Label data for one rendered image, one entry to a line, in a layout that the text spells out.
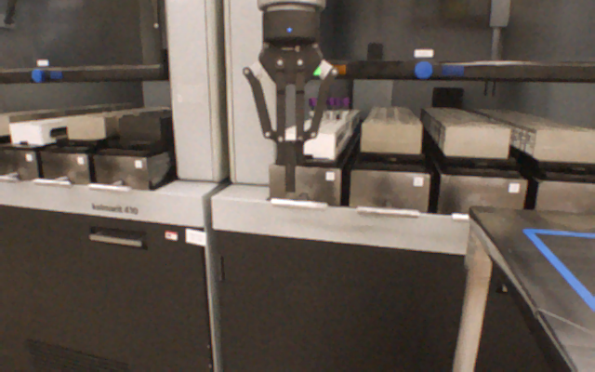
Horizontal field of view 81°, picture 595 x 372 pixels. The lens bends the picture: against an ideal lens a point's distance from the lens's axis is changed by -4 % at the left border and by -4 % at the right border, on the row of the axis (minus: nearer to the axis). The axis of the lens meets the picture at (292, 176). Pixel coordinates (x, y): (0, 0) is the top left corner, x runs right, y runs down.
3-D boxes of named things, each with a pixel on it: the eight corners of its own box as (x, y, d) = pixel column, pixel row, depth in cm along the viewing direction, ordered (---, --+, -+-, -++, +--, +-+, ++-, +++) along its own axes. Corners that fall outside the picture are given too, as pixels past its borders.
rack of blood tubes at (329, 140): (312, 140, 99) (312, 117, 98) (349, 141, 97) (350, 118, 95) (282, 163, 71) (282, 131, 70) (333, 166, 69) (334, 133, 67)
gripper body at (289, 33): (322, 18, 50) (321, 86, 52) (261, 18, 50) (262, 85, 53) (324, 6, 43) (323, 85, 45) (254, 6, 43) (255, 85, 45)
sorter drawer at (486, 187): (412, 148, 127) (414, 122, 124) (454, 150, 123) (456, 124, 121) (439, 224, 58) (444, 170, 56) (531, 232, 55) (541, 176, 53)
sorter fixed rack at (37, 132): (99, 132, 116) (96, 113, 115) (124, 133, 114) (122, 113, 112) (11, 149, 88) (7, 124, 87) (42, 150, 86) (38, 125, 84)
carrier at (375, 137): (420, 155, 70) (422, 124, 69) (421, 157, 68) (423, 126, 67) (360, 152, 73) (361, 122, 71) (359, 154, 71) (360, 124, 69)
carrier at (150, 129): (166, 143, 83) (165, 117, 82) (162, 145, 81) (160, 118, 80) (125, 141, 86) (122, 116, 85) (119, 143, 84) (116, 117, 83)
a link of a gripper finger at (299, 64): (294, 59, 50) (304, 59, 50) (296, 140, 52) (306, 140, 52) (293, 58, 46) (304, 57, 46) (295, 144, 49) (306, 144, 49)
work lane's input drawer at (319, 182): (325, 144, 134) (326, 119, 132) (363, 146, 131) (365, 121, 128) (260, 208, 66) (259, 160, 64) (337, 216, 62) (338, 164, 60)
